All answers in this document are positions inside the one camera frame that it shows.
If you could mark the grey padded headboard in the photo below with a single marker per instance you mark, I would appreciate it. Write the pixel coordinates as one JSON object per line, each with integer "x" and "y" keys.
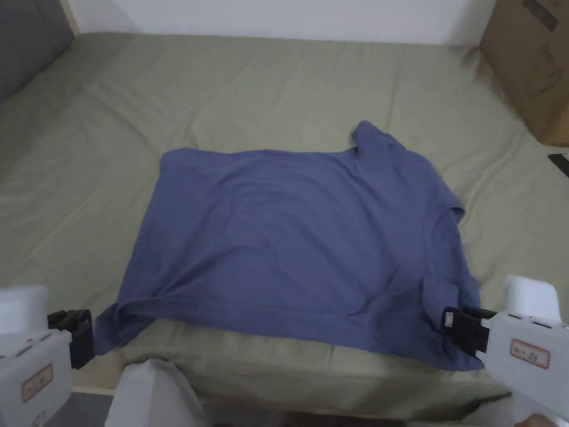
{"x": 26, "y": 44}

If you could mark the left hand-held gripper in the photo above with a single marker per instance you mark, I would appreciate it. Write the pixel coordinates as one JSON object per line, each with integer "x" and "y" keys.
{"x": 31, "y": 373}

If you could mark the bed with pale green sheet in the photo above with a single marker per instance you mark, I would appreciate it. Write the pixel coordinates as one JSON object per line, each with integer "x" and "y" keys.
{"x": 275, "y": 84}

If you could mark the blue shirt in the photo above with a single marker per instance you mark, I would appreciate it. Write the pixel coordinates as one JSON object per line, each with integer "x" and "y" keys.
{"x": 284, "y": 249}

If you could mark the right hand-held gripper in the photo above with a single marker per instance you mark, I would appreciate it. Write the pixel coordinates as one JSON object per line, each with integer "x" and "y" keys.
{"x": 529, "y": 356}

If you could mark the person's right hand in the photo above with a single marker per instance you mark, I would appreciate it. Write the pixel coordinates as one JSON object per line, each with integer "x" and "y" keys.
{"x": 544, "y": 420}

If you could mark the flat black object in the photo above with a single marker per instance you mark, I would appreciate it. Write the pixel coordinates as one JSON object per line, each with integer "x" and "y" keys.
{"x": 561, "y": 163}

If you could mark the brown cardboard carton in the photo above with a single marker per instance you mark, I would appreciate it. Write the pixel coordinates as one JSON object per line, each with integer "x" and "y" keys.
{"x": 533, "y": 62}

